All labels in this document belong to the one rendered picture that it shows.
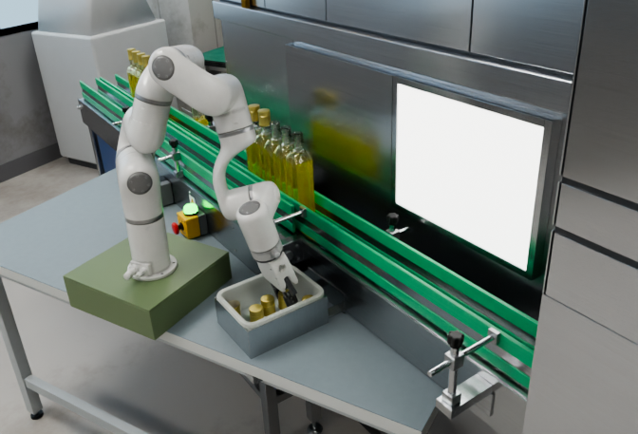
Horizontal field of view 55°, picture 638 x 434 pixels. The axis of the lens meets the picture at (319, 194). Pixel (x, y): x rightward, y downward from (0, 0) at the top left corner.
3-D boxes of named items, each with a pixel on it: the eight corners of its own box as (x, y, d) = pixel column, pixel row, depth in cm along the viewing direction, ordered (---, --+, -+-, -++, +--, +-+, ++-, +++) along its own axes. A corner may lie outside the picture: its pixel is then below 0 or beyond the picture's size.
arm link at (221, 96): (195, 136, 148) (169, 149, 134) (168, 49, 143) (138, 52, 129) (257, 122, 144) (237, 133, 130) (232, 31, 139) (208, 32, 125)
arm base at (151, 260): (153, 292, 151) (144, 236, 144) (110, 282, 155) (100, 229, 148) (186, 259, 164) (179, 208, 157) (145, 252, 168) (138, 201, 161)
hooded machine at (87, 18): (132, 133, 508) (99, -47, 447) (187, 143, 479) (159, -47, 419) (62, 163, 453) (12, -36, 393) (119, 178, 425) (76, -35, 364)
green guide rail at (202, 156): (295, 231, 166) (294, 205, 162) (292, 233, 165) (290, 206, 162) (100, 93, 297) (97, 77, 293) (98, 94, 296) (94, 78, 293)
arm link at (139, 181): (125, 229, 147) (115, 168, 140) (121, 206, 159) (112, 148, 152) (166, 222, 150) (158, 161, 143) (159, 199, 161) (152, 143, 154)
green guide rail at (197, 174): (272, 240, 162) (270, 213, 158) (269, 241, 161) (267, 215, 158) (84, 96, 293) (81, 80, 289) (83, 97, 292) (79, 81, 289)
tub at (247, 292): (329, 321, 151) (328, 292, 147) (250, 358, 140) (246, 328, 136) (291, 289, 164) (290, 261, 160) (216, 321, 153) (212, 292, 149)
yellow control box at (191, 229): (209, 234, 194) (206, 214, 191) (187, 241, 190) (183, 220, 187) (199, 226, 199) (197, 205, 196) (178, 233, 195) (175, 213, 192)
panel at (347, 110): (540, 275, 125) (562, 117, 110) (531, 281, 124) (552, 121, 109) (300, 151, 193) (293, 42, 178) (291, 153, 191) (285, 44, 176)
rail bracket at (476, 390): (497, 411, 119) (508, 317, 109) (435, 454, 110) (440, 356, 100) (478, 397, 122) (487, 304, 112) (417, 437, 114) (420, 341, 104)
